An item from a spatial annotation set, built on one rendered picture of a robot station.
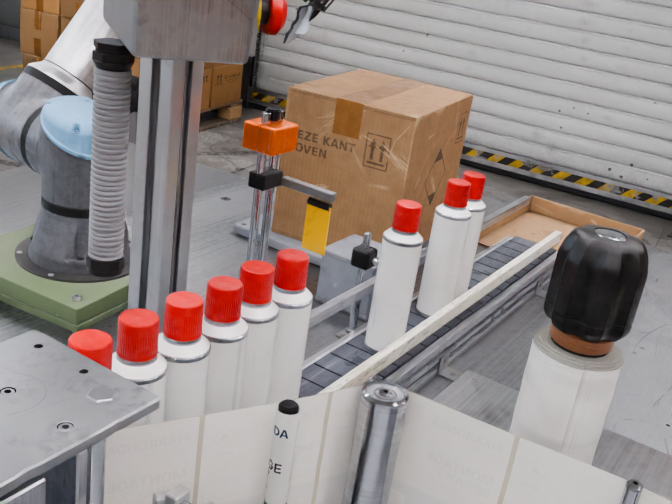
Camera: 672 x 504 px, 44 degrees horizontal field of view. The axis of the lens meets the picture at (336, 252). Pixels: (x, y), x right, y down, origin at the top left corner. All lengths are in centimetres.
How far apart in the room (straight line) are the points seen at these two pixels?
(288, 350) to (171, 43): 35
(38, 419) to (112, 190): 32
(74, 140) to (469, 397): 63
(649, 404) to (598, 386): 47
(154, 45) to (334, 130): 79
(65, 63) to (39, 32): 375
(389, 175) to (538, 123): 392
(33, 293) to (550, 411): 73
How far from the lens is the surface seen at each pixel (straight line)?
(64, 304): 120
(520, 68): 528
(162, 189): 87
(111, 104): 74
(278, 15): 72
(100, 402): 49
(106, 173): 75
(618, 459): 104
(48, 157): 125
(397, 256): 106
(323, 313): 102
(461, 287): 128
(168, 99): 84
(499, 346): 132
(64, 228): 127
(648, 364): 140
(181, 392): 76
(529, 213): 196
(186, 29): 68
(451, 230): 118
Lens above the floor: 142
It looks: 22 degrees down
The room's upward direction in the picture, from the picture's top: 9 degrees clockwise
